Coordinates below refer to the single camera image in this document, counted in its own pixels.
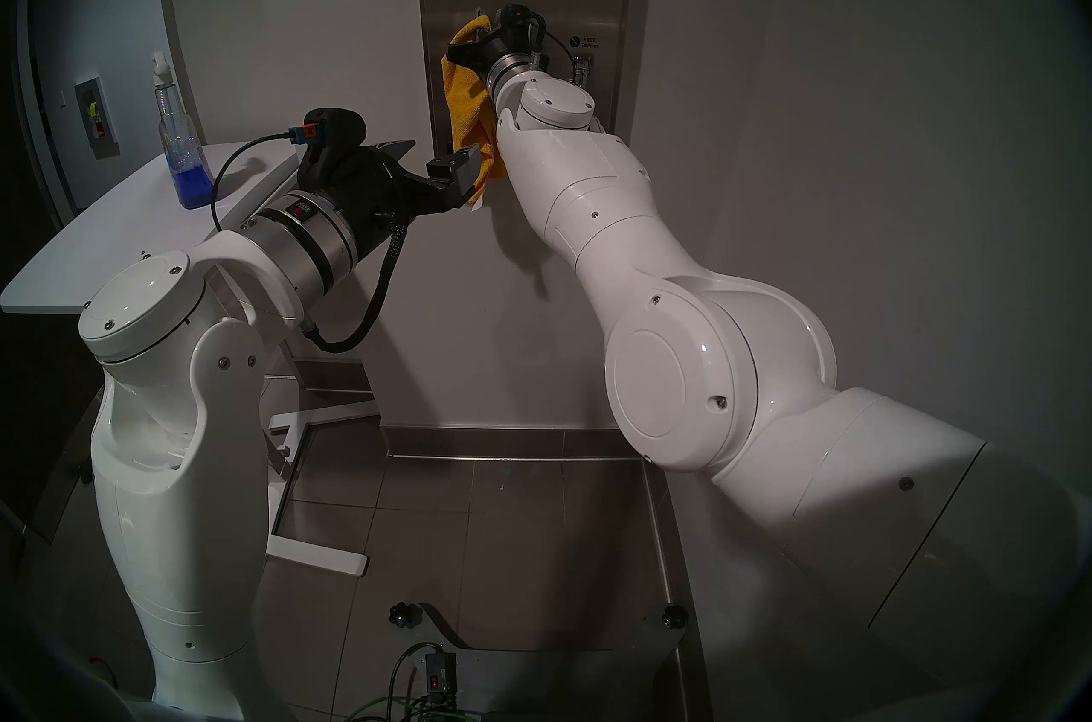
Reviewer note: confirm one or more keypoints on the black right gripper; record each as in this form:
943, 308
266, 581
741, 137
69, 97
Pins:
505, 53

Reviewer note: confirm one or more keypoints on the black box red switch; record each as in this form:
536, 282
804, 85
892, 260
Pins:
441, 676

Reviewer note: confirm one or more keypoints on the metal dispenser lever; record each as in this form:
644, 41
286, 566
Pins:
583, 70

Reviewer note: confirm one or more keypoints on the clear spray bottle blue liquid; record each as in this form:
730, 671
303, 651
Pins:
192, 183

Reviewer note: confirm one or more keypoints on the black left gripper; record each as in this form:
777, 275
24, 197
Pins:
358, 187

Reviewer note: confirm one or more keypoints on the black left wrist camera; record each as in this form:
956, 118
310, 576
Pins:
341, 127

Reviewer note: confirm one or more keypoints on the yellow microfibre cloth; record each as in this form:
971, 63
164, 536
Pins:
469, 114

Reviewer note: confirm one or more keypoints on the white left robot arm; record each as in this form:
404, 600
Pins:
179, 515

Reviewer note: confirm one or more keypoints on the white table leg frame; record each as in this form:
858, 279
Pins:
316, 558

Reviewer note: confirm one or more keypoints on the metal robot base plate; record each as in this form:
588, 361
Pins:
554, 682

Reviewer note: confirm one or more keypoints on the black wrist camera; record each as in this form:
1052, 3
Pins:
520, 20
341, 127

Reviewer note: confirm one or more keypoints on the black star knob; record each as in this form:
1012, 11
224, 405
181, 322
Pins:
676, 617
407, 614

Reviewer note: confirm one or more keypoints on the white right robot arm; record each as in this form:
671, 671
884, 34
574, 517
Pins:
699, 387

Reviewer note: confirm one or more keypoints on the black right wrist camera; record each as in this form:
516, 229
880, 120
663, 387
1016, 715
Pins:
520, 20

